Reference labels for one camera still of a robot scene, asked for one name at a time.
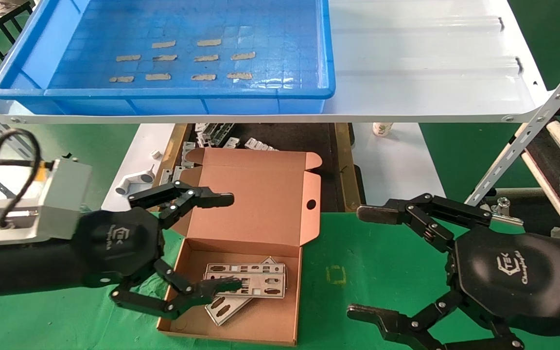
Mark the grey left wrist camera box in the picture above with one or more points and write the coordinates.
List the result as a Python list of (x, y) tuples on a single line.
[(63, 199)]

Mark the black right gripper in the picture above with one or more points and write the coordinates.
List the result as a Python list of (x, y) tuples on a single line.
[(513, 277)]

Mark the silver binder clip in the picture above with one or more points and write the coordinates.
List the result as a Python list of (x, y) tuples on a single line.
[(503, 209)]

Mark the open brown cardboard box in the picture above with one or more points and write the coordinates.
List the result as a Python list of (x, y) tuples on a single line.
[(260, 194)]

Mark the white plastic pipe fitting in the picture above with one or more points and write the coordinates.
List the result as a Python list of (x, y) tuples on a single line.
[(134, 183)]

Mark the blue plastic tray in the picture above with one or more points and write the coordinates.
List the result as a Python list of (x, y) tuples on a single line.
[(285, 48)]

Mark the black conveyor with brass rails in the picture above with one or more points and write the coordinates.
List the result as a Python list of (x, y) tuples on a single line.
[(299, 138)]

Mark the white metal shelf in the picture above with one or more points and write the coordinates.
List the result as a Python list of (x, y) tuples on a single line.
[(406, 73)]

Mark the metal I/O shield plate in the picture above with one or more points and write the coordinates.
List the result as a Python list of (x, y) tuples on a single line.
[(265, 281), (275, 268), (238, 302)]

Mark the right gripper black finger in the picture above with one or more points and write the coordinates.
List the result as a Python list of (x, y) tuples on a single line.
[(379, 214)]

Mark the black side conveyor belt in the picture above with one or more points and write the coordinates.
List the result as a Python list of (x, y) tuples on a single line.
[(550, 150)]

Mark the white paper cup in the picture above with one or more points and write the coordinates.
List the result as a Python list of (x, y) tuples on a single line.
[(382, 130)]

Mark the silver metal bracket part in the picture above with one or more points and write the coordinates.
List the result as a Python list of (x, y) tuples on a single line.
[(231, 142), (178, 172), (165, 179), (259, 144), (219, 131), (187, 150)]

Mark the small white plastic piece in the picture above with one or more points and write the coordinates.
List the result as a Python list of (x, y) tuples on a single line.
[(155, 154)]

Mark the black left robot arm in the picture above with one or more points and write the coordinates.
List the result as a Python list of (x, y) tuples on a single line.
[(17, 270)]

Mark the green table mat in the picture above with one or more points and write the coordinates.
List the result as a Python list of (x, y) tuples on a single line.
[(382, 272)]

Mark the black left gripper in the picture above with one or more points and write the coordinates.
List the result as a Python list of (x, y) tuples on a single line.
[(114, 248)]

